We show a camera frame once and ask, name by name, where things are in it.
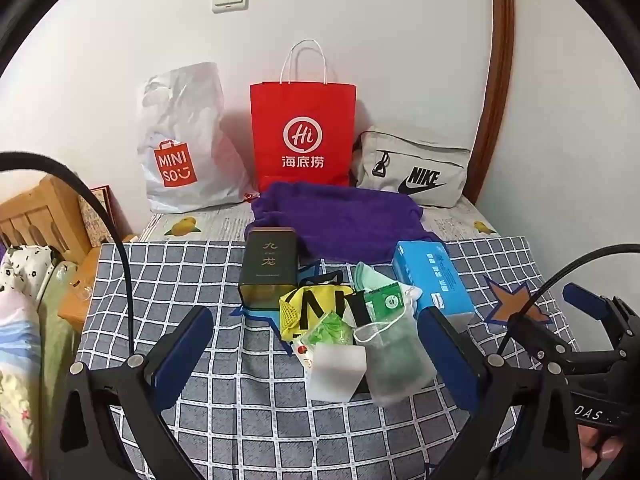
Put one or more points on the wooden nightstand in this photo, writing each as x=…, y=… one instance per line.
x=82, y=290

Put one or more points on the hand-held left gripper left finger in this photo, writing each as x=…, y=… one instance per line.
x=184, y=355

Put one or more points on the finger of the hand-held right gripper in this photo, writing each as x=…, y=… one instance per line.
x=585, y=300
x=532, y=332

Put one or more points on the person's right hand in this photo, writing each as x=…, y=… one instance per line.
x=600, y=457

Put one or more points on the dark green tea tin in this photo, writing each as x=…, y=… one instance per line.
x=267, y=270

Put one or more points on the grey checked blanket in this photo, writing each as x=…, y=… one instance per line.
x=200, y=272

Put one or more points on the grey waist bag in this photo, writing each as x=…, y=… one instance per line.
x=415, y=160

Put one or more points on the wooden slatted rack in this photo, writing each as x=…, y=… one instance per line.
x=45, y=205

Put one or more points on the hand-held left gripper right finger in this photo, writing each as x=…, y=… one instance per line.
x=452, y=362

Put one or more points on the green white snack packet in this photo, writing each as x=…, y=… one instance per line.
x=325, y=332

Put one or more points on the white plastic shopping bag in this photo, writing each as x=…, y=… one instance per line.
x=185, y=110

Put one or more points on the green white card packet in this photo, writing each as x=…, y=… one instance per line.
x=385, y=302

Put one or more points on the purple towel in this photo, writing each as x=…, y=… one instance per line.
x=350, y=220

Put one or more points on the brown wooden frame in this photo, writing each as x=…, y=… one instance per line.
x=500, y=60

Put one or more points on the red paper bag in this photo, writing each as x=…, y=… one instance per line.
x=300, y=110

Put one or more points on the framed picture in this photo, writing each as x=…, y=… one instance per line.
x=95, y=220

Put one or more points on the floral quilt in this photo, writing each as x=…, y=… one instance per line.
x=20, y=310

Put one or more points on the blue tissue box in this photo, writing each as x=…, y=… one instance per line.
x=435, y=275

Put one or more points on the yellow black pouch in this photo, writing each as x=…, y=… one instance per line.
x=305, y=310

